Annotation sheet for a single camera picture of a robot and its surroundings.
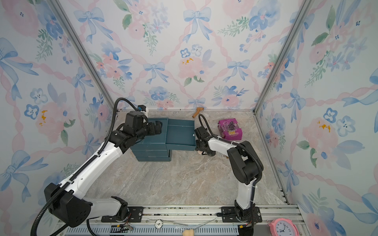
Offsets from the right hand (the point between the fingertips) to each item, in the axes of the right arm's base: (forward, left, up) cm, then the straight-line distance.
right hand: (201, 146), depth 98 cm
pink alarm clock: (-44, -37, 0) cm, 58 cm away
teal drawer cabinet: (-12, +26, +17) cm, 34 cm away
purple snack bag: (+11, -20, +4) cm, 23 cm away
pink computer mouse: (-10, -2, +8) cm, 13 cm away
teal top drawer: (+2, +13, +10) cm, 17 cm away
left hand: (-2, +25, +26) cm, 36 cm away
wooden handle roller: (+35, +1, 0) cm, 35 cm away
